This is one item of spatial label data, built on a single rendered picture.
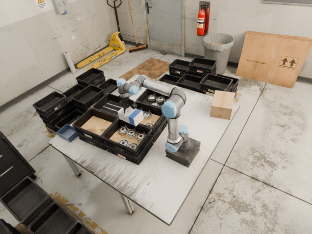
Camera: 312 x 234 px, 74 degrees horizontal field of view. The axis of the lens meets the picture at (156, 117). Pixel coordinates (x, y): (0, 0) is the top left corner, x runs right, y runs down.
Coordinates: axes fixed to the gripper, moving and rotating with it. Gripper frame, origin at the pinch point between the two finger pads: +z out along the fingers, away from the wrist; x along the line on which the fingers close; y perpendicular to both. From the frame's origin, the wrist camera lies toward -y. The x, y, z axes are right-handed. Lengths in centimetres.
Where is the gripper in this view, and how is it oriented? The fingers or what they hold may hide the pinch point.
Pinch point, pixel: (130, 113)
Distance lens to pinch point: 191.5
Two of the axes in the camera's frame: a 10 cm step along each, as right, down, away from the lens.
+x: -5.7, 6.0, -5.7
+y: -8.2, -3.2, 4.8
